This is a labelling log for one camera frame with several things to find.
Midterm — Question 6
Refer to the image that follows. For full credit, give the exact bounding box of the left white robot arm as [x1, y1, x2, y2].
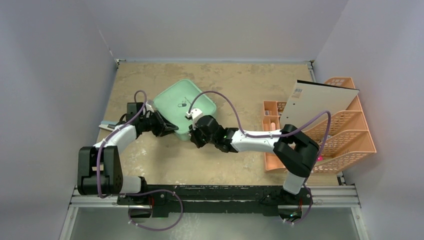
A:
[77, 102, 178, 205]

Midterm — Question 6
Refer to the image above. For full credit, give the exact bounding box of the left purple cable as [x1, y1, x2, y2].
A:
[96, 90, 185, 232]

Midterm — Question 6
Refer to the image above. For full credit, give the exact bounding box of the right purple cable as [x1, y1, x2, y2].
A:
[188, 90, 332, 226]

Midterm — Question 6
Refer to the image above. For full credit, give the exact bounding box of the light blue stapler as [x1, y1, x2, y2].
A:
[98, 120, 117, 132]

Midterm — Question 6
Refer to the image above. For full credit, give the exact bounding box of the peach plastic organizer basket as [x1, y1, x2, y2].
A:
[262, 77, 376, 174]

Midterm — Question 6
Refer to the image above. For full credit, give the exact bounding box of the white cardboard folder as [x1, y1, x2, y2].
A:
[279, 78, 360, 128]

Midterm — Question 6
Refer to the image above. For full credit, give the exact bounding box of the purple cable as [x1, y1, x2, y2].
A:
[96, 90, 185, 232]
[188, 90, 332, 226]

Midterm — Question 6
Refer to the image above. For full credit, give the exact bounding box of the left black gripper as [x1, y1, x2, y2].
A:
[139, 110, 176, 138]

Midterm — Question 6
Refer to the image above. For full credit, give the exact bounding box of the black metal base frame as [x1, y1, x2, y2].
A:
[117, 180, 313, 222]

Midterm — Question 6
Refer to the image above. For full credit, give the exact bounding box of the mint green storage case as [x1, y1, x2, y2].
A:
[153, 79, 202, 141]

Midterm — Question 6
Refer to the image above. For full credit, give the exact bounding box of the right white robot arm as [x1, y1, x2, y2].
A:
[189, 115, 320, 204]

